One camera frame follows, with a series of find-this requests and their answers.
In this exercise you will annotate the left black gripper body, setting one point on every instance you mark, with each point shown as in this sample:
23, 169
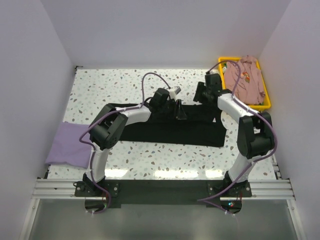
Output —
168, 109

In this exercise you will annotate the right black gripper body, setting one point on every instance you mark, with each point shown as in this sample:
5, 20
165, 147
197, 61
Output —
208, 91

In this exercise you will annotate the black t shirt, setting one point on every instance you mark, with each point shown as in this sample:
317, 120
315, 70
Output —
203, 127

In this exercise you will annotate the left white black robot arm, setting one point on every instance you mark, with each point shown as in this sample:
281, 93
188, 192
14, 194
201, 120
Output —
108, 126

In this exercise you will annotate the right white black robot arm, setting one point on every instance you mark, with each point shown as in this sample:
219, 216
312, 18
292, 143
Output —
255, 138

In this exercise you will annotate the pink shirt in bin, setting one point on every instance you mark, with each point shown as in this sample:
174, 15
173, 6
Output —
250, 89

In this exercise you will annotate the yellow plastic bin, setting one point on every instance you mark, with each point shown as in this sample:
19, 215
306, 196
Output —
222, 68

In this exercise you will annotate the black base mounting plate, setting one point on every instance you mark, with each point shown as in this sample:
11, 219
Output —
115, 193

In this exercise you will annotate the folded lavender t shirt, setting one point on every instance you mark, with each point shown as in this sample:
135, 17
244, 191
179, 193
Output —
66, 148

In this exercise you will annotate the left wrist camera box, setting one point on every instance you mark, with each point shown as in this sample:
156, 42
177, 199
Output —
174, 91

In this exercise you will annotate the aluminium extrusion rail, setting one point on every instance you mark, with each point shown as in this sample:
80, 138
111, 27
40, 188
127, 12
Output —
257, 190

